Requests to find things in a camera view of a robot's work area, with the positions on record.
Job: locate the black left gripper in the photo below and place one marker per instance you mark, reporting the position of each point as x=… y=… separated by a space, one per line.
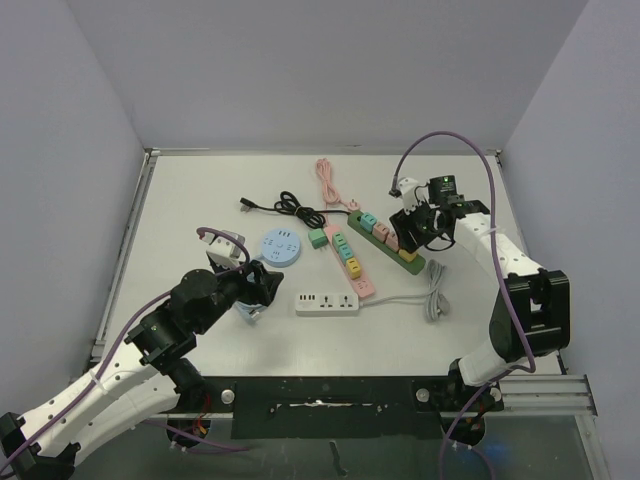
x=262 y=289

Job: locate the white power strip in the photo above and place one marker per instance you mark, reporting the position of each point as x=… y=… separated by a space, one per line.
x=341 y=304

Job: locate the green power strip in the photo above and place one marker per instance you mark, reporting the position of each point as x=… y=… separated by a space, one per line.
x=414 y=266

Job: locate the yellow USB charger plug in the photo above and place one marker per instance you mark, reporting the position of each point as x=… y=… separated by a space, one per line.
x=407 y=256

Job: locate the pink power strip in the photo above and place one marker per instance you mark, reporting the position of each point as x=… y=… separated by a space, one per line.
x=363 y=286

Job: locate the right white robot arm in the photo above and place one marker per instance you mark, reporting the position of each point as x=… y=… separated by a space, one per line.
x=531 y=316

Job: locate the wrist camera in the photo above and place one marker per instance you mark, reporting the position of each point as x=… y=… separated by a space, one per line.
x=410 y=192
x=222 y=254

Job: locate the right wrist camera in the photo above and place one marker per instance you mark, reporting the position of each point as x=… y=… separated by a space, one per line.
x=410 y=192

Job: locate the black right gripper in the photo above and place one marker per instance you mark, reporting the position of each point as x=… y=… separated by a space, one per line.
x=413 y=226

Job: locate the teal USB charger plug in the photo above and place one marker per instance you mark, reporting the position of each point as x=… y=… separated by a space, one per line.
x=345 y=252

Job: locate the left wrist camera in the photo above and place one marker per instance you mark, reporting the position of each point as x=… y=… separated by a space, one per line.
x=222 y=254

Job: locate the pink USB charger plug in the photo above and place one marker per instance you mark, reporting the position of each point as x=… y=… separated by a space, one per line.
x=392 y=242

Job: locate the round blue power strip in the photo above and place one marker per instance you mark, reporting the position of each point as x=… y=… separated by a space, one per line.
x=280 y=247

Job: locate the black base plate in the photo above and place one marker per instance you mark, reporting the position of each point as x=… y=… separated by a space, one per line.
x=336 y=407

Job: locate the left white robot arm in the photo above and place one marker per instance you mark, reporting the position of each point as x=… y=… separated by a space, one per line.
x=43 y=442

